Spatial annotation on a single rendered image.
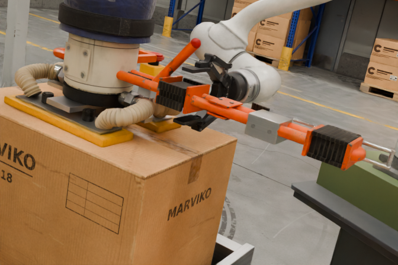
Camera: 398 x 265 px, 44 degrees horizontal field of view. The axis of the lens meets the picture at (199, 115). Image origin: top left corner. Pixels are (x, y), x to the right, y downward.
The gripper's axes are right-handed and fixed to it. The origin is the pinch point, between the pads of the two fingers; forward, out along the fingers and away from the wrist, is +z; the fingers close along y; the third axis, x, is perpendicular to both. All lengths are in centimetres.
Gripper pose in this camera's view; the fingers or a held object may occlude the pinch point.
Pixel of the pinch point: (187, 95)
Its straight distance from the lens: 109.3
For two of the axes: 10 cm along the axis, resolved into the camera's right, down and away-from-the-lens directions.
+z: -5.6, 1.3, -8.2
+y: -1.7, 9.5, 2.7
